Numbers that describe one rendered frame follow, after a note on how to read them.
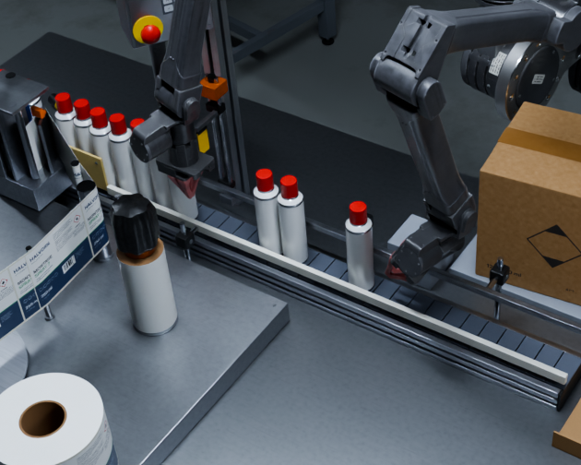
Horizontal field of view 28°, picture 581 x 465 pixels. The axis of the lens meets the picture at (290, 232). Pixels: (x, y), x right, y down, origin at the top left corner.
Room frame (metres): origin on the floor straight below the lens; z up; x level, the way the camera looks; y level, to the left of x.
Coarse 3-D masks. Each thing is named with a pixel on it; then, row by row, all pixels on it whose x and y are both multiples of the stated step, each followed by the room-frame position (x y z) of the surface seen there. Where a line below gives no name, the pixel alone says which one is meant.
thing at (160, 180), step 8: (152, 160) 1.91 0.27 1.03; (152, 168) 1.91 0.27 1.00; (152, 176) 1.92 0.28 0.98; (160, 176) 1.91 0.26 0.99; (160, 184) 1.91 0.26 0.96; (168, 184) 1.91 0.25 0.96; (160, 192) 1.91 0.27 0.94; (168, 192) 1.91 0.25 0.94; (160, 200) 1.91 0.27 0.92; (168, 200) 1.91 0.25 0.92; (168, 208) 1.91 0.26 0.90
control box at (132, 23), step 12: (120, 0) 1.96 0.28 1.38; (132, 0) 1.93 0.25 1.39; (144, 0) 1.93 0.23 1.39; (156, 0) 1.94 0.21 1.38; (120, 12) 1.99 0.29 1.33; (132, 12) 1.93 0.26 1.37; (144, 12) 1.93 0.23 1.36; (156, 12) 1.94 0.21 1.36; (132, 24) 1.92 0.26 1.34; (144, 24) 1.93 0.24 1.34; (156, 24) 1.94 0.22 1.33; (168, 24) 1.94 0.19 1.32; (132, 36) 1.93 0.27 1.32; (168, 36) 1.94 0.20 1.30
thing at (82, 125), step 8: (80, 104) 2.05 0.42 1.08; (88, 104) 2.05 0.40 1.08; (80, 112) 2.04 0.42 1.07; (88, 112) 2.05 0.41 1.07; (80, 120) 2.05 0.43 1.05; (88, 120) 2.05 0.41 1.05; (80, 128) 2.04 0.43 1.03; (88, 128) 2.04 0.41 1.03; (80, 136) 2.04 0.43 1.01; (88, 136) 2.04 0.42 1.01; (80, 144) 2.04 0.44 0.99; (88, 144) 2.04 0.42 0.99
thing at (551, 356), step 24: (216, 216) 1.88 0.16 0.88; (216, 240) 1.81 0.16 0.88; (264, 264) 1.72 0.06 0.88; (312, 264) 1.71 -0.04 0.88; (336, 264) 1.70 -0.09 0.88; (384, 288) 1.62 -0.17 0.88; (384, 312) 1.55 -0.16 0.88; (432, 312) 1.54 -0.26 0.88; (456, 312) 1.53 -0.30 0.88; (480, 336) 1.47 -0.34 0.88; (504, 336) 1.46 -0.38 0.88; (504, 360) 1.40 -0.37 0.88; (552, 360) 1.39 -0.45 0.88; (576, 360) 1.38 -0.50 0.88; (552, 384) 1.33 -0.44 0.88
